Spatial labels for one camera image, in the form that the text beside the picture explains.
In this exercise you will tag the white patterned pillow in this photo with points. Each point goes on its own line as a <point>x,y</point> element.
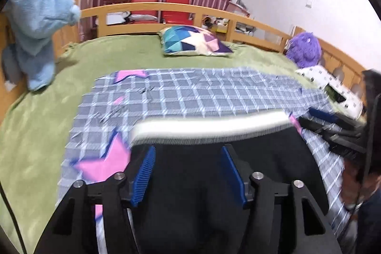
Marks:
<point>315,74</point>

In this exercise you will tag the white wall socket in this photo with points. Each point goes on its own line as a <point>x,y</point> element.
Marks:
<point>309,3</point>

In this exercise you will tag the yellow box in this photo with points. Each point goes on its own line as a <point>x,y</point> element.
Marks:
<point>221,28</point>

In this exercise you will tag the black pants with white stripe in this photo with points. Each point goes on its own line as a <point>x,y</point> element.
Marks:
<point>190,182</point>

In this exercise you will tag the geometric patterned pillow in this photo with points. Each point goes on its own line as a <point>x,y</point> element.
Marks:
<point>190,39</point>

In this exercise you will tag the green bed blanket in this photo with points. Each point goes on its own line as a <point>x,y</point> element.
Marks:
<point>38,123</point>

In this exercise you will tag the grey plaid blanket pink stars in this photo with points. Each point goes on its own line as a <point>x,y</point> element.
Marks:
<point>193,93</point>

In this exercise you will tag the white bag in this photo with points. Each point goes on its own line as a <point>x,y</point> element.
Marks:
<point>117,18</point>

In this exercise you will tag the light blue fleece garment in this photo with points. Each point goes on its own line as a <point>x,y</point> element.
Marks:
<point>35,19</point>

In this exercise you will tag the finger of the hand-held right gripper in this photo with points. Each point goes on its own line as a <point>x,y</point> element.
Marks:
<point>342,138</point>
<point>323,114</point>

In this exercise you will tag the clear plastic container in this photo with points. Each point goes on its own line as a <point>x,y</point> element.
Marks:
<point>239,7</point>

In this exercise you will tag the wooden bed frame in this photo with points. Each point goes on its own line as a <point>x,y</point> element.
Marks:
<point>178,6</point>

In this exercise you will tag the purple plush toy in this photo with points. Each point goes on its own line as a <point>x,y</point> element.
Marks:
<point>303,48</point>

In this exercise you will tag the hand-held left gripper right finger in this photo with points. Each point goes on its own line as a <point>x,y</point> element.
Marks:
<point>235,176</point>

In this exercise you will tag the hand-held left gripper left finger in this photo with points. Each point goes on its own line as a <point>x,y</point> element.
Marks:
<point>144,176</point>

